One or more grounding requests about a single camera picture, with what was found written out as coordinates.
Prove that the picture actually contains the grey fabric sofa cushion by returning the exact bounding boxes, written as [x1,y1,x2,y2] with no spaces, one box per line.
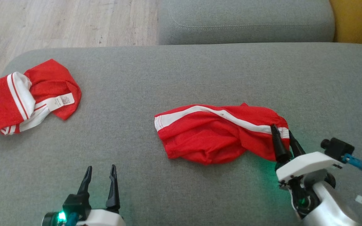
[157,0,335,45]

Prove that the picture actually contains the yellow fabric sofa cushion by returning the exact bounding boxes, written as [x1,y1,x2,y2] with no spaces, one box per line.
[330,0,362,48]

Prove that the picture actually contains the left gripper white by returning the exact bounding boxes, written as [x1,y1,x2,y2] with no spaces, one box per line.
[63,164,126,226]

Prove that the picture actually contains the grey fabric sofa seat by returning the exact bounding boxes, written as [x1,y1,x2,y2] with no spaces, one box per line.
[0,42,362,226]

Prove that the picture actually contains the red shorts white stripe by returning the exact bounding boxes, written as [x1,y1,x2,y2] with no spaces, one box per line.
[154,103,290,165]

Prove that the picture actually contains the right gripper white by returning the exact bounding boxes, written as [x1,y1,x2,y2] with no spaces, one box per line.
[271,125,345,184]

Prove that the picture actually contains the red shirt white sleeves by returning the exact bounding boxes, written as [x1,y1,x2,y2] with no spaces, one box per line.
[0,59,82,135]

